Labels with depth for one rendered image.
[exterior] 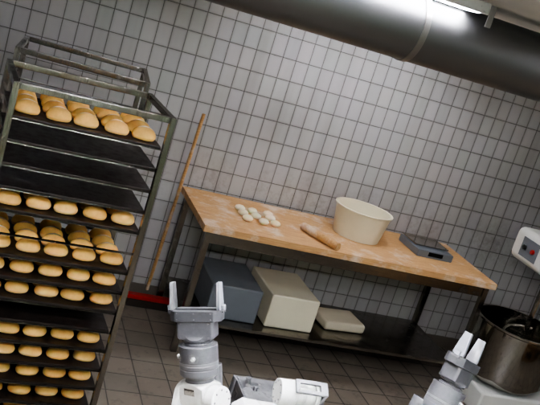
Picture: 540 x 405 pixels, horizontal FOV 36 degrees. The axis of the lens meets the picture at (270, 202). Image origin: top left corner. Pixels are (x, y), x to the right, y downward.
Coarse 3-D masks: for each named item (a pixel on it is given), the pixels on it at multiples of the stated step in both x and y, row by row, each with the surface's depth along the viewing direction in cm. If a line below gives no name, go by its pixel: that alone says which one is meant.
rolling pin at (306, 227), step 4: (304, 224) 569; (308, 224) 568; (304, 228) 568; (308, 228) 565; (312, 228) 564; (308, 232) 565; (312, 232) 562; (316, 232) 560; (320, 232) 559; (316, 236) 559; (320, 236) 556; (324, 236) 555; (328, 236) 554; (320, 240) 557; (324, 240) 553; (328, 240) 551; (332, 240) 550; (328, 244) 551; (332, 244) 548; (336, 244) 546; (340, 244) 548; (336, 248) 547
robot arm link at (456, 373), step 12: (456, 360) 202; (444, 372) 204; (456, 372) 202; (468, 372) 205; (432, 384) 206; (444, 384) 204; (456, 384) 203; (468, 384) 208; (432, 396) 204; (444, 396) 202; (456, 396) 202
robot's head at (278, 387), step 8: (280, 384) 207; (288, 384) 208; (304, 384) 211; (272, 392) 211; (280, 392) 206; (288, 392) 207; (272, 400) 210; (280, 400) 206; (288, 400) 207; (296, 400) 207; (304, 400) 209; (312, 400) 210
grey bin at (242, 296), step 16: (208, 272) 564; (224, 272) 572; (240, 272) 582; (208, 288) 555; (224, 288) 550; (240, 288) 554; (256, 288) 562; (208, 304) 551; (224, 304) 554; (240, 304) 557; (256, 304) 560; (240, 320) 561
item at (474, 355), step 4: (480, 340) 210; (476, 344) 211; (480, 344) 210; (484, 344) 209; (472, 348) 211; (476, 348) 210; (480, 348) 210; (472, 352) 210; (476, 352) 210; (480, 352) 209; (468, 356) 211; (472, 356) 210; (476, 356) 209; (480, 356) 209; (468, 360) 210; (472, 360) 210; (476, 360) 209
